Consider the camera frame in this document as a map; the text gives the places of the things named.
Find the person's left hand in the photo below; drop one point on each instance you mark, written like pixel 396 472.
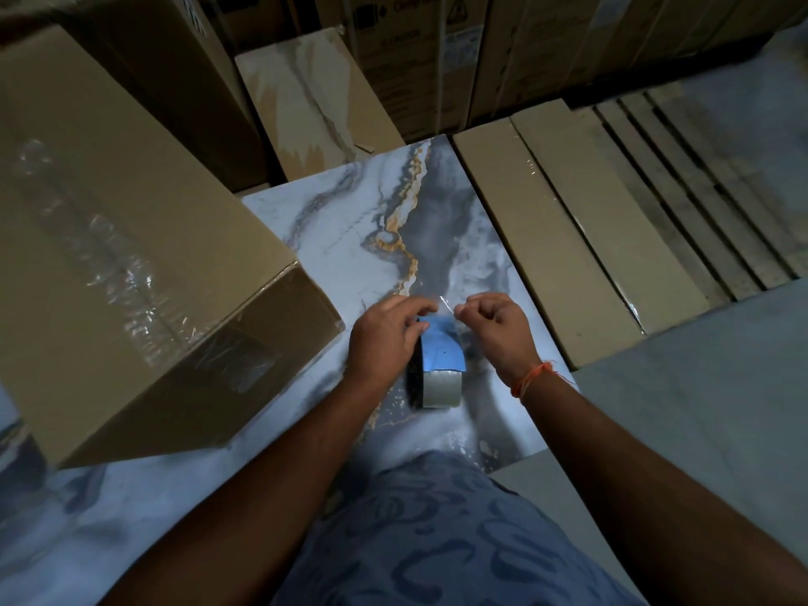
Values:
pixel 379 337

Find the wooden pallet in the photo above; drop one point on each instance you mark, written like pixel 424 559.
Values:
pixel 713 189

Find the blue grey marble tile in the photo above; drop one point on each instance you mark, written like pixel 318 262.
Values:
pixel 379 239

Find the person's left thumb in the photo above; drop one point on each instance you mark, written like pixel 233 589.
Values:
pixel 421 328

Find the large taped cardboard box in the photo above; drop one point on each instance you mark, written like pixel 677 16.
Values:
pixel 120 246

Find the person's right fingers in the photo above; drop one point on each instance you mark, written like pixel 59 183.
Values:
pixel 480 309

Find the flat brown cardboard box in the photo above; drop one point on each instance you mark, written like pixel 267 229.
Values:
pixel 543 246
pixel 618 227

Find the person's left forearm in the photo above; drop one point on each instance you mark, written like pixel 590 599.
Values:
pixel 265 498

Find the cardboard box with white label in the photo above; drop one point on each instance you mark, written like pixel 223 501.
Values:
pixel 410 56

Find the person's right hand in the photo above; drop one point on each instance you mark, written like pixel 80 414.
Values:
pixel 505 337

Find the beige marble tile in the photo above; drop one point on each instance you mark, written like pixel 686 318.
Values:
pixel 315 100

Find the dark tall cardboard box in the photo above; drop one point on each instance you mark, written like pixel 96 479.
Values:
pixel 189 69

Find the clear packing tape roll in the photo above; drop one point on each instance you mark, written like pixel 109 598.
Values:
pixel 442 378

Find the person's right forearm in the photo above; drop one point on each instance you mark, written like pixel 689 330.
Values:
pixel 644 492

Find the orange wrist thread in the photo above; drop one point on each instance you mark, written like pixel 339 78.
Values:
pixel 529 376

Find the blue patterned garment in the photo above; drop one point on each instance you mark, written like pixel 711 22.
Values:
pixel 442 536

